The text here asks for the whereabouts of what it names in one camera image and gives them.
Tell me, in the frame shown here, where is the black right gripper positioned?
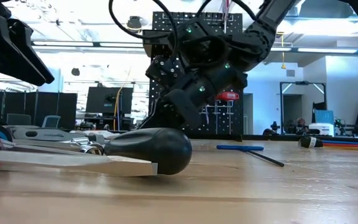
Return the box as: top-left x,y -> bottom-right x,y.
139,66 -> 249,130

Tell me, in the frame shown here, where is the black-and-blue-handled screwdriver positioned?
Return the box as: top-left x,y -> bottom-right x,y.
0,122 -> 81,142

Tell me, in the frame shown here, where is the white work glove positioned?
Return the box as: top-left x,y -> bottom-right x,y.
70,129 -> 122,140

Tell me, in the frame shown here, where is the black metal pegboard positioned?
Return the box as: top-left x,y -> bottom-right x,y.
147,11 -> 244,139

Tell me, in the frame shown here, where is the black computer monitor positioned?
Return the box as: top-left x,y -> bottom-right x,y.
85,86 -> 134,114

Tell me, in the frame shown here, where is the grey office chair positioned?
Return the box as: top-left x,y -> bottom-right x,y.
6,113 -> 32,126
41,115 -> 62,129

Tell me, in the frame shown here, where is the black partition screen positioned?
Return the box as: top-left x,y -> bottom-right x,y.
0,91 -> 78,131

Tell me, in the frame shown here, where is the long silver socket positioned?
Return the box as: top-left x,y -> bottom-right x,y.
85,142 -> 105,156
71,138 -> 90,147

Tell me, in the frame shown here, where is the black pegboard bin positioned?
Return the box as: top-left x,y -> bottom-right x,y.
141,30 -> 175,58

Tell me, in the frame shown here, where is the black ceiling speaker yellow band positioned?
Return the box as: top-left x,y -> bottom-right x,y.
127,15 -> 143,32

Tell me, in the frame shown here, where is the person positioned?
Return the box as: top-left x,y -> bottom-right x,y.
295,117 -> 310,135

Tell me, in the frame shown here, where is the white box device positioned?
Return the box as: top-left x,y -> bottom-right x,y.
308,123 -> 336,138

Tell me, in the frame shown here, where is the blue screen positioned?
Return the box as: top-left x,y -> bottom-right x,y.
314,110 -> 335,125

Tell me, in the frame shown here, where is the yellow hanging cable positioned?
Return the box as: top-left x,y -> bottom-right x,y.
112,67 -> 132,131

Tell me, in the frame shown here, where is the blue T-handle hex key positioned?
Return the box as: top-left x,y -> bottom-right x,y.
216,144 -> 285,168

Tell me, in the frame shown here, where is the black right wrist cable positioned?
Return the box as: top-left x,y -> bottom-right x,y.
108,0 -> 258,60

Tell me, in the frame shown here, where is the red-handled flat screwdriver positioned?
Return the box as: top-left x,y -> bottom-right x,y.
0,128 -> 158,181

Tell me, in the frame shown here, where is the slotted tool holder rail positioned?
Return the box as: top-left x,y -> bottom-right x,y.
162,12 -> 242,24

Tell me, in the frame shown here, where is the black metal gantry frame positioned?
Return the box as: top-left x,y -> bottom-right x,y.
279,81 -> 328,135

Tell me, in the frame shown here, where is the yellow hanging cord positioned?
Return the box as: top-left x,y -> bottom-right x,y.
278,30 -> 287,70

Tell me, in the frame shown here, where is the black cable sleeve white label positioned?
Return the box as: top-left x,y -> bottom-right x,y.
298,136 -> 324,149

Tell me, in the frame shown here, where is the blue cable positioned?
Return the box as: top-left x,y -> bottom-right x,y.
321,140 -> 358,145

